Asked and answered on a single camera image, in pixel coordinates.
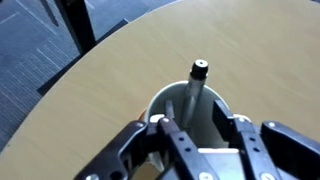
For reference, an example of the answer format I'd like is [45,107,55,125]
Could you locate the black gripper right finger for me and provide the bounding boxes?
[212,99,320,180]

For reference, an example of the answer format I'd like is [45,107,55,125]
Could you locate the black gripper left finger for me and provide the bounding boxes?
[74,99,220,180]

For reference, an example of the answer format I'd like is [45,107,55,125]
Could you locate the red mug white dots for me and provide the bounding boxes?
[138,79,253,168]

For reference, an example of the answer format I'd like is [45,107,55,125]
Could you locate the silver black pen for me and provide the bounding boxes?
[181,58,210,130]

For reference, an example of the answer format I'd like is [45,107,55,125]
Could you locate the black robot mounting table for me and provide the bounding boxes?
[54,0,98,55]

